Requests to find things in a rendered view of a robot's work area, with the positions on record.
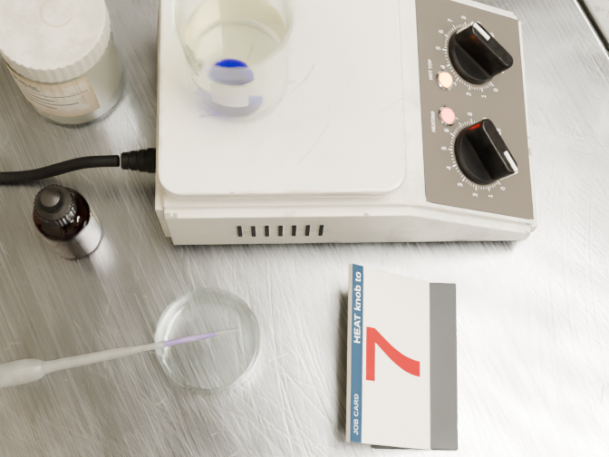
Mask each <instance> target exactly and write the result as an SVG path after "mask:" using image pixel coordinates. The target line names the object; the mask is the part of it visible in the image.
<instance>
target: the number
mask: <svg viewBox="0 0 609 457"><path fill-rule="evenodd" d="M362 438H372V439H381V440H390V441H398V442H415V443H423V397H422V285H420V284H415V283H411V282H408V281H404V280H400V279H396V278H392V277H386V276H382V275H377V274H373V273H370V272H366V271H363V347H362Z"/></svg>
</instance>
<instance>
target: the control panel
mask: <svg viewBox="0 0 609 457"><path fill-rule="evenodd" d="M415 11H416V29H417V46H418V64H419V82H420V116H421V134H422V151H423V169H424V187H425V197H426V201H428V202H430V203H434V204H440V205H444V206H450V207H455V208H461V209H471V210H476V211H482V212H487V213H493V214H498V215H504V216H510V217H515V218H520V219H534V211H533V199H532V188H531V176H530V164H529V153H528V141H527V119H526V107H525V96H524V84H523V73H522V62H521V50H520V39H519V27H518V20H517V19H514V18H511V17H507V16H504V15H499V14H496V13H492V12H490V11H486V10H483V9H480V8H477V7H474V6H470V5H464V4H462V3H459V2H455V1H452V0H415ZM471 22H478V23H480V24H481V25H482V26H483V27H484V28H485V29H486V30H487V31H488V32H489V33H490V34H491V35H492V36H493V37H494V38H495V39H496V40H497V41H498V42H499V43H500V44H501V45H502V46H503V47H504V48H505V49H506V50H507V51H508V52H509V53H510V54H511V56H512V57H513V60H514V63H513V65H512V67H511V68H509V69H507V70H505V71H504V72H502V73H500V74H498V75H496V76H494V77H493V78H492V79H491V80H490V81H489V82H487V83H484V84H479V85H477V84H472V83H468V82H467V81H465V80H464V79H463V78H461V77H460V76H459V75H458V73H457V72H456V71H455V69H454V67H453V65H452V63H451V61H450V56H449V41H450V38H451V36H452V35H453V34H454V33H455V32H456V31H457V30H459V29H460V28H462V27H464V26H465V25H467V24H469V23H471ZM441 73H448V74H449V75H450V76H451V79H452V84H451V86H449V87H445V86H443V85H442V84H441V82H440V74H441ZM446 108H447V109H451V110H452V111H453V113H454V120H453V122H451V123H447V122H445V121H444V120H443V118H442V115H441V112H442V110H443V109H446ZM483 119H490V120H492V122H493V123H494V125H495V127H496V128H497V130H498V132H499V134H500V136H501V137H502V139H503V141H504V142H505V143H506V145H507V147H508V149H509V150H510V152H511V154H512V155H513V157H514V159H515V160H516V162H517V171H518V173H517V174H515V175H512V176H510V177H508V178H505V179H503V180H496V181H495V182H493V183H490V184H488V185H479V184H477V183H474V182H473V181H471V180H469V179H468V178H467V177H466V176H465V175H464V174H463V173H462V171H461V170H460V168H459V165H458V163H457V161H456V158H455V152H454V145H455V140H456V138H457V136H458V134H459V132H460V131H461V130H463V129H464V128H466V127H468V126H470V125H472V124H474V123H476V122H479V121H481V120H483Z"/></svg>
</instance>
